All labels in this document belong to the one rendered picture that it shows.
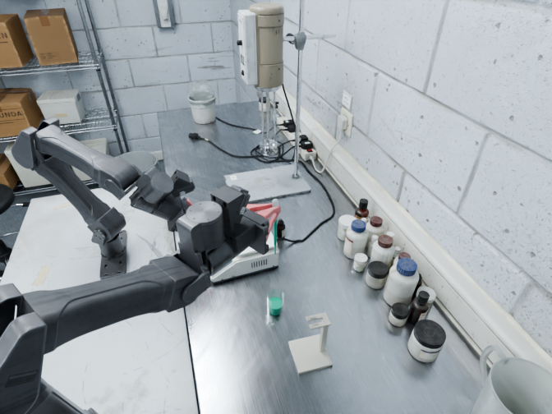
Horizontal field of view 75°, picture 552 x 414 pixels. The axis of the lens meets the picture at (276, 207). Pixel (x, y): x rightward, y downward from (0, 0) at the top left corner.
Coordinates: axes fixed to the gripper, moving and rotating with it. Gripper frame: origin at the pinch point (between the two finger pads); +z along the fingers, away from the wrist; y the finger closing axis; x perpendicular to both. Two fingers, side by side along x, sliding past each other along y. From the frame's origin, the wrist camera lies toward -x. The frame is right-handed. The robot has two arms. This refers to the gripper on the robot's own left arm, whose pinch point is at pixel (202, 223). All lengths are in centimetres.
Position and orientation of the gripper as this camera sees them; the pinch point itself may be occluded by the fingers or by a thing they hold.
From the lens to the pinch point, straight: 103.6
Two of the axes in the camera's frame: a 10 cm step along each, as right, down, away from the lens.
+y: -3.2, -5.7, 7.5
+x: -6.1, 7.3, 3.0
